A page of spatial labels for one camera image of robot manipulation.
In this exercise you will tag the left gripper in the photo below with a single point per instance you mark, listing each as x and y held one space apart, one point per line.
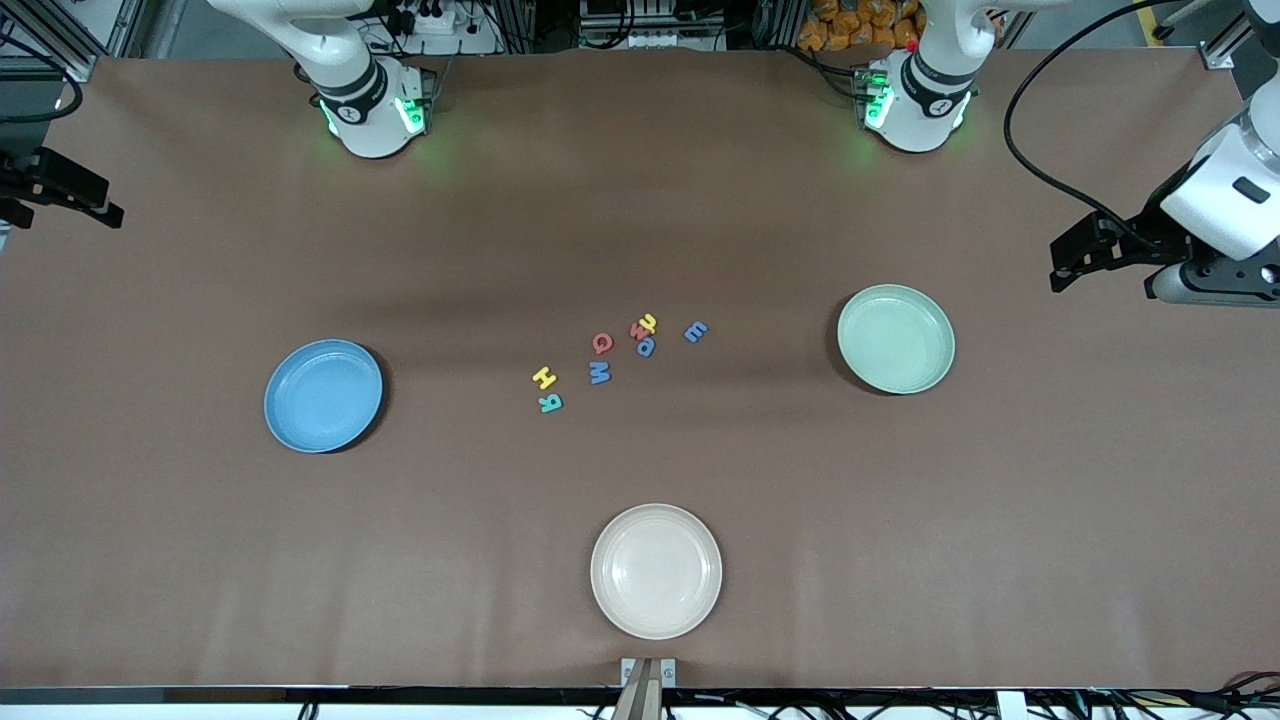
1143 238

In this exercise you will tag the blue foam letter E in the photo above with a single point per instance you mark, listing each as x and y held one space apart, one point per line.
696 332

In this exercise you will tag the red foam letter m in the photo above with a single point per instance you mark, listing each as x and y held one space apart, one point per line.
637 328

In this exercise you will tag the blue foam letter a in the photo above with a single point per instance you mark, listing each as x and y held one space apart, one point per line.
640 345

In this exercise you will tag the yellow foam letter H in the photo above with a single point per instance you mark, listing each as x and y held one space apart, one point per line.
544 377

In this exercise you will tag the teal foam letter R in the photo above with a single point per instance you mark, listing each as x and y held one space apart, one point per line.
552 405

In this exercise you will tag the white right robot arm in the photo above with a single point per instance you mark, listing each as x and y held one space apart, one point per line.
370 120

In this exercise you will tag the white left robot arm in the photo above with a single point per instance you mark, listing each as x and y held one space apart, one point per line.
915 115

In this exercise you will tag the green plate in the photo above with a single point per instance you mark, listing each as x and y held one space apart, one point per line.
895 340

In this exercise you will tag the blue plate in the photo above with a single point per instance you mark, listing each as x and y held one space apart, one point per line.
320 395

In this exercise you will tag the cream plate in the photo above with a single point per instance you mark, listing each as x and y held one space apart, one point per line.
655 570

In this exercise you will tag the orange packets pile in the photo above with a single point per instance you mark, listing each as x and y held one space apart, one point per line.
840 30

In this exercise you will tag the white power strip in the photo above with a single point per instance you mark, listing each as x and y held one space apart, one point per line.
470 42
660 40

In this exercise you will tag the blue foam letter W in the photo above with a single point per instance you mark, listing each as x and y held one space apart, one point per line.
599 369

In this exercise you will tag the red foam letter Q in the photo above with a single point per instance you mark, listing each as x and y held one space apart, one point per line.
593 344

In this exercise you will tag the aluminium frame profile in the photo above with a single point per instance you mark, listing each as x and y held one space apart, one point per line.
1222 52
70 55

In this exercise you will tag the black table edge rail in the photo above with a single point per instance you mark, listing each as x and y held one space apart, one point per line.
150 693

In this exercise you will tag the grey metal bracket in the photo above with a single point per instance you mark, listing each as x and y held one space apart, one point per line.
628 668

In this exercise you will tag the wooden post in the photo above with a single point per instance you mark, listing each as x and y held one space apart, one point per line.
640 700

